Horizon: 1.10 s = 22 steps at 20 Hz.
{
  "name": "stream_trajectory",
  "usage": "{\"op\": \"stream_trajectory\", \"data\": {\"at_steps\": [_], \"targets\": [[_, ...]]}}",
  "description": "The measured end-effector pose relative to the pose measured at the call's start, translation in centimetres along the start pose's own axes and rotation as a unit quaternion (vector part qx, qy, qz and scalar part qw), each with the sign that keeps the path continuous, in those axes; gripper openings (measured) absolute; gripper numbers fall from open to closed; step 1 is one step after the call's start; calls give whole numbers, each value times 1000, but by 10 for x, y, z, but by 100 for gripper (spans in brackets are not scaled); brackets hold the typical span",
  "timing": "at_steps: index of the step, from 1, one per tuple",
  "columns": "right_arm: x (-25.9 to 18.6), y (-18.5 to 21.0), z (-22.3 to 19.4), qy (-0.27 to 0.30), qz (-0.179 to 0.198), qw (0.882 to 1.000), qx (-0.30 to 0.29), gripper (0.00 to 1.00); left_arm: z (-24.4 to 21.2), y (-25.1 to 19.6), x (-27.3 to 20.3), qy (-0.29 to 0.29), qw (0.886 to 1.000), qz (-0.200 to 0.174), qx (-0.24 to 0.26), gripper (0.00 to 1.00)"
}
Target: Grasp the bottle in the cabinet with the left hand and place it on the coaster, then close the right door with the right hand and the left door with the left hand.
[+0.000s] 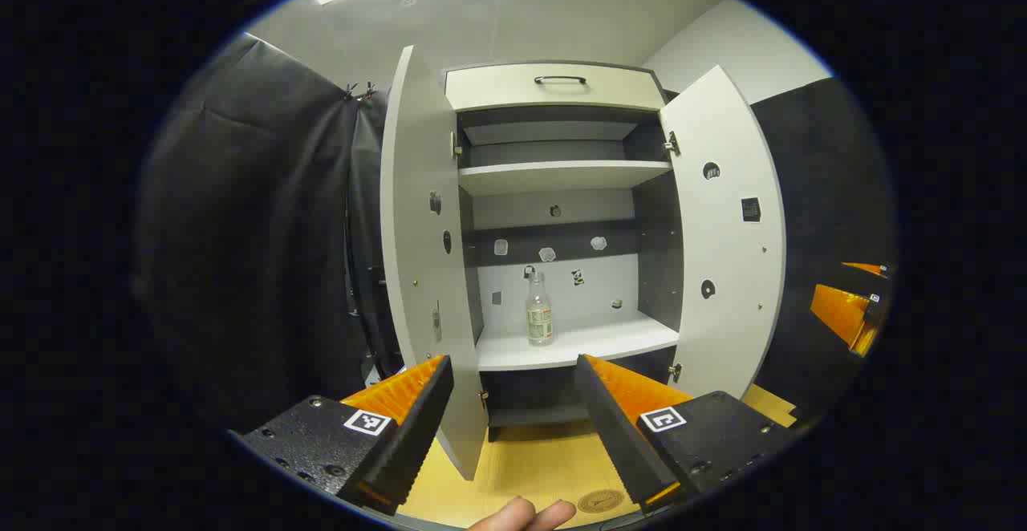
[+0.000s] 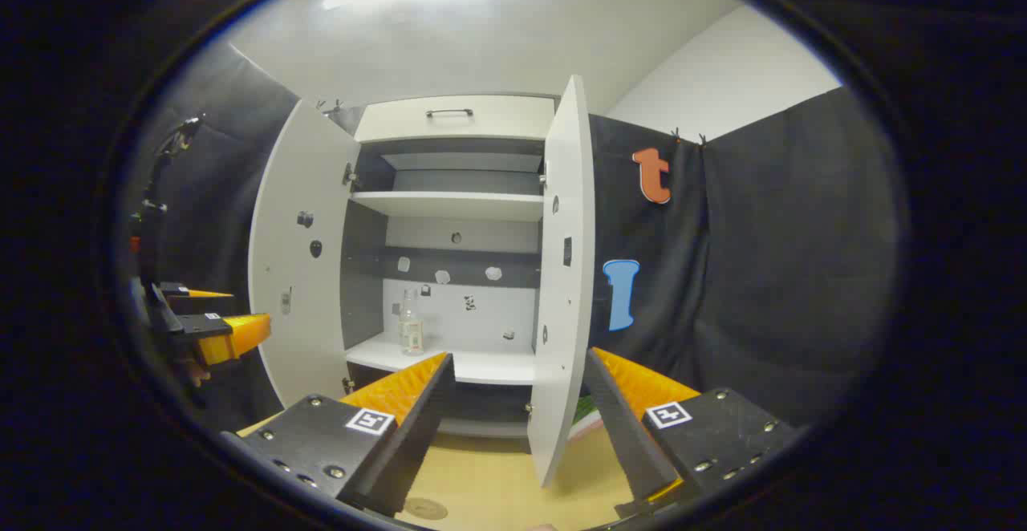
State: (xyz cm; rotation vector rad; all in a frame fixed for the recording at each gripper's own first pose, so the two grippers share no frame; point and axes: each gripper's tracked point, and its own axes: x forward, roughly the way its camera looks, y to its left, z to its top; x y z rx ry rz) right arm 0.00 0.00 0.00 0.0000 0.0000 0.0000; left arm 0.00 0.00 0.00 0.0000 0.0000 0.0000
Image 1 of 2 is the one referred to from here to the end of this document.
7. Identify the clear glass bottle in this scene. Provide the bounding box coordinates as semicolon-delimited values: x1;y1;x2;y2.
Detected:
526;271;554;347

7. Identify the round cork coaster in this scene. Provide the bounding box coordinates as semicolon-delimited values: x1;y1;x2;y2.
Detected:
577;488;625;514

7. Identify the black backdrop cloth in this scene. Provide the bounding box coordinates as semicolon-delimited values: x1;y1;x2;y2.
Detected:
132;34;895;436

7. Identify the white cabinet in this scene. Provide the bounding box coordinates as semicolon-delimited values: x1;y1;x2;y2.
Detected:
441;60;684;444

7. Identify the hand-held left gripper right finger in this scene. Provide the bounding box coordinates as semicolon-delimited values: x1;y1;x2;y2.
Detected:
574;354;803;513

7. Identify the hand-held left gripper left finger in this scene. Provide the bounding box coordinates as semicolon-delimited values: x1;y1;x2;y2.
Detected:
229;355;455;516

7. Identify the white cabinet shelf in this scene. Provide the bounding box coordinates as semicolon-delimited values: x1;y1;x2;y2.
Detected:
457;160;673;197
475;312;681;371

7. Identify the white cabinet door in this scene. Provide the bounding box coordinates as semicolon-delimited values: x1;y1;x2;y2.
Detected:
380;44;490;481
658;64;787;399

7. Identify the white cabinet drawer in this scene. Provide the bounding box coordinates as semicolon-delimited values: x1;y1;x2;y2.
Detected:
444;63;667;112

